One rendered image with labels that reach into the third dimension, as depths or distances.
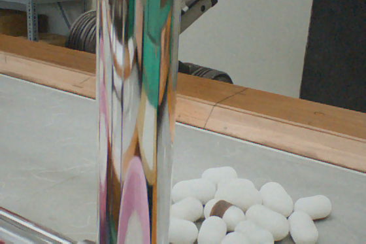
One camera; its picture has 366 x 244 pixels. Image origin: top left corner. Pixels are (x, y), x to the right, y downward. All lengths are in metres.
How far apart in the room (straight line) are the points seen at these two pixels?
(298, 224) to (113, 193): 0.26
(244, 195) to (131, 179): 0.28
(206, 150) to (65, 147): 0.14
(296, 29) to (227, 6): 0.38
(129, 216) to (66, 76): 0.59
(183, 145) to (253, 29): 2.14
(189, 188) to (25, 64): 0.43
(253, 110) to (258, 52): 2.08
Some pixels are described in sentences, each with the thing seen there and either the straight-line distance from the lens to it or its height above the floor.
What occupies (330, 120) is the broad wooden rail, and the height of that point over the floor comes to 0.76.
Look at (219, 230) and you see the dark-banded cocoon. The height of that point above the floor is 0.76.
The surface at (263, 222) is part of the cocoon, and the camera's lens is 0.40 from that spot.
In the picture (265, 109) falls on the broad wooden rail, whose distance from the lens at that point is 0.61.
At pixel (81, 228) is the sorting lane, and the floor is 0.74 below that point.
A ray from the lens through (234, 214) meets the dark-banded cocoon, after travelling 0.40.
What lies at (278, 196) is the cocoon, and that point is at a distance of 0.43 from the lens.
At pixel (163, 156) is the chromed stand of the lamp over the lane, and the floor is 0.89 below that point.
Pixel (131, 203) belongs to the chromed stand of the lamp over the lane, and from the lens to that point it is 0.16.
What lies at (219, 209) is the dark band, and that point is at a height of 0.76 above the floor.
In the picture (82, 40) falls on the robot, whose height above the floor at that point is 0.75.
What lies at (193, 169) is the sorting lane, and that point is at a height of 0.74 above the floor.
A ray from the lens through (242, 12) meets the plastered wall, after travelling 2.69.
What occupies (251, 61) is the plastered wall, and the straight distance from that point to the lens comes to 2.71.
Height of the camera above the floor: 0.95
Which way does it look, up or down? 18 degrees down
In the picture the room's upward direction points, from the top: 3 degrees clockwise
